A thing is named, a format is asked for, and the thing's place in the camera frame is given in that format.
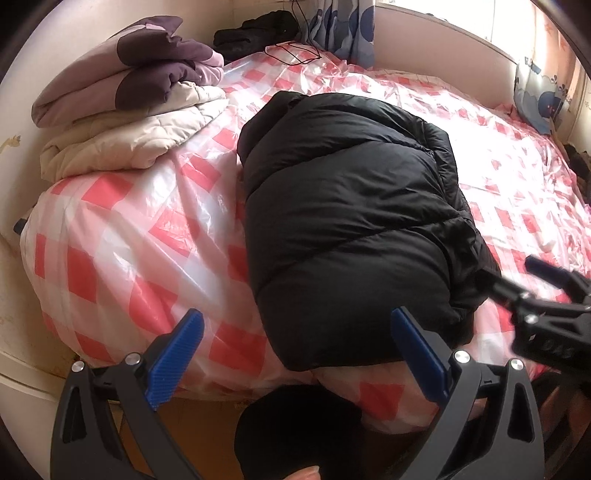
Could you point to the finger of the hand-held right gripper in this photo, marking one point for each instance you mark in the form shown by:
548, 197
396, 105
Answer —
505, 290
545, 270

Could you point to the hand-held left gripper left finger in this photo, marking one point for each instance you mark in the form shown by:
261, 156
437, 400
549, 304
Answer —
175, 360

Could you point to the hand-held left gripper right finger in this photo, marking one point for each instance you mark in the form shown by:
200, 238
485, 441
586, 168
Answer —
421, 360

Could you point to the black puffer jacket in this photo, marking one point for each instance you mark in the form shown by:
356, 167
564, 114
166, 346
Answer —
351, 221

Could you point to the black clothes hanger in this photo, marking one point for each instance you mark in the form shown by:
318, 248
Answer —
292, 44

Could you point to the dark brown cloth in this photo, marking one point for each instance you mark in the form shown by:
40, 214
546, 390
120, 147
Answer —
581, 170

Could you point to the bed with red checkered cover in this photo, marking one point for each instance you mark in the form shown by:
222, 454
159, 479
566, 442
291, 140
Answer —
138, 240

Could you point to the black rounded cloth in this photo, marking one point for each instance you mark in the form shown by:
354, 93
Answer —
295, 424

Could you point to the blue printed pillow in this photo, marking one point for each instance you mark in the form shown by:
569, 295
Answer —
540, 99

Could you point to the cream folded quilt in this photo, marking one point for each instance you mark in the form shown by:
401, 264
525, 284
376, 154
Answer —
129, 134

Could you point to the purple folded quilt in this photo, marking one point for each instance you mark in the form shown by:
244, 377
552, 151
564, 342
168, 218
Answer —
115, 78

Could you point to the blue floral curtain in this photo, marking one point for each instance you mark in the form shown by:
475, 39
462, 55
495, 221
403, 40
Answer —
341, 32

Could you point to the black clothing pile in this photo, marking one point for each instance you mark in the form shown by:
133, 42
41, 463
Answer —
258, 32

